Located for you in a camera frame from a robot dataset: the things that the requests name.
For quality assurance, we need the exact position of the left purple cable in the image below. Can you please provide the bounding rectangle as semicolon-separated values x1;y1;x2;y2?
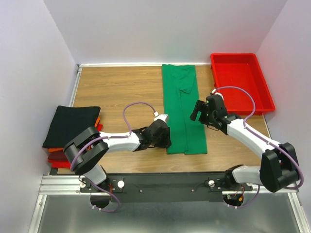
70;101;160;212

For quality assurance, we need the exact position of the green t shirt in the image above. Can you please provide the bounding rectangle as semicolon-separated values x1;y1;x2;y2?
162;64;207;155

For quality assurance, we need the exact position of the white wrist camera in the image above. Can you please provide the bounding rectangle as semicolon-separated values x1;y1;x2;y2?
153;111;169;123
210;88;224;100

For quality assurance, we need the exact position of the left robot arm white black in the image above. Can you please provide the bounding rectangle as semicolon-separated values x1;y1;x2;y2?
63;119;172;192

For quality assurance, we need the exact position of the red folded t shirt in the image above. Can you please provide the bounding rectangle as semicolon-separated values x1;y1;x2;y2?
43;122;95;168

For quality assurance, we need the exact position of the purple cable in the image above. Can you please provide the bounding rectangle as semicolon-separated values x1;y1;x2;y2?
70;101;160;212
210;86;304;209

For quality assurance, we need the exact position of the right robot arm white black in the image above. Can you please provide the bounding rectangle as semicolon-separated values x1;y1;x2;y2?
190;94;303;193

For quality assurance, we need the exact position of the black folded t shirt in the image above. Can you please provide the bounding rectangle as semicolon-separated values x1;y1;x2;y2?
42;105;101;149

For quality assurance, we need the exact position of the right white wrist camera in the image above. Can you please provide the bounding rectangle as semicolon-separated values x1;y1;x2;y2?
210;88;224;100

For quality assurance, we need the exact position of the maroon folded t shirt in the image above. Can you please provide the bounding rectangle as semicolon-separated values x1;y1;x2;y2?
48;150;68;162

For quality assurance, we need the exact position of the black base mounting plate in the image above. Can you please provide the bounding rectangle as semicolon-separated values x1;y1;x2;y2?
79;171;253;204

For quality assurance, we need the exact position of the red plastic bin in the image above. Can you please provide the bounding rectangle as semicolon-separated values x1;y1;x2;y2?
210;53;276;116

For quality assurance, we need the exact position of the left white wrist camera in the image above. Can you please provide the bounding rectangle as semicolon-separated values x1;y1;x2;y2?
153;111;169;123

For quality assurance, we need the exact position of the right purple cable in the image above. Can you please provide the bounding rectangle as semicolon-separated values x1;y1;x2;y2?
210;86;304;209

